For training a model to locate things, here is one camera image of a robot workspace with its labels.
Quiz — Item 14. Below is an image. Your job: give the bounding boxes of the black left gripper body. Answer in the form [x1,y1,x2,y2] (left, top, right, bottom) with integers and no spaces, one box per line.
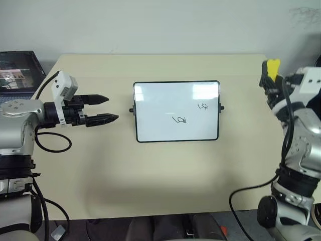
[61,96,88,128]

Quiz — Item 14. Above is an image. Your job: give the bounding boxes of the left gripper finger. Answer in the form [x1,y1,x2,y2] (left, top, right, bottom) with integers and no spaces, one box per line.
[85,113,119,128]
[83,94,110,106]

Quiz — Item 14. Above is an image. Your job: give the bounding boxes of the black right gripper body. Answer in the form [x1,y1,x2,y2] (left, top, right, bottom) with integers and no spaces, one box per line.
[265,75,294,109]

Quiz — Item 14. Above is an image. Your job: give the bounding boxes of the yellow whiteboard eraser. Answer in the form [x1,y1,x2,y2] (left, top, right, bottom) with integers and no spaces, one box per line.
[266,58,281,82]

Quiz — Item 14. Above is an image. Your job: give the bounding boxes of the black-framed small whiteboard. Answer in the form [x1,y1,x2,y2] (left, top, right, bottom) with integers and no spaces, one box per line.
[128,80,225,144]

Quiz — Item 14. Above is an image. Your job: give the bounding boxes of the dark open laptop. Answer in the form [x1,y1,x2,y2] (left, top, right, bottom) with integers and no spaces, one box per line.
[0,51,47,104]

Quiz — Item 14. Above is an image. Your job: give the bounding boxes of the small grey flat box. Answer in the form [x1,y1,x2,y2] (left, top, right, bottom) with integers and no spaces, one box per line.
[51,224,67,239]

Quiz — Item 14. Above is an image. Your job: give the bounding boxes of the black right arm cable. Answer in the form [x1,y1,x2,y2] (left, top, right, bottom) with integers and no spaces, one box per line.
[228,75,297,241]

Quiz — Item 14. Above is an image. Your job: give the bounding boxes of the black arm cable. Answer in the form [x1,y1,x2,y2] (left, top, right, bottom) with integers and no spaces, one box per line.
[228,75,297,241]
[34,71,73,153]

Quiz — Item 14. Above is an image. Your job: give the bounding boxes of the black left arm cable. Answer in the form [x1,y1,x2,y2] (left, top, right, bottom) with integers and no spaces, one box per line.
[34,71,73,153]

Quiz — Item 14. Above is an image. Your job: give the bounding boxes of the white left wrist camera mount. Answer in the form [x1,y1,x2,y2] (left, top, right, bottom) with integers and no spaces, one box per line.
[51,70,80,127]

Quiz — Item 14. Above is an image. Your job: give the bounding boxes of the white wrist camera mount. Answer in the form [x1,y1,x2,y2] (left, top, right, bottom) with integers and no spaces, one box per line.
[51,70,80,127]
[272,66,321,118]

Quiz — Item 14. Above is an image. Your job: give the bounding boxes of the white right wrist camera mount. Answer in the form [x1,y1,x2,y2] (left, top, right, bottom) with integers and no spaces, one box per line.
[272,66,321,118]

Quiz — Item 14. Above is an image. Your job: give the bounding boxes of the black robot torso cable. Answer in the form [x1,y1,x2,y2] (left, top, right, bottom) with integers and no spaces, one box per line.
[30,172,71,241]

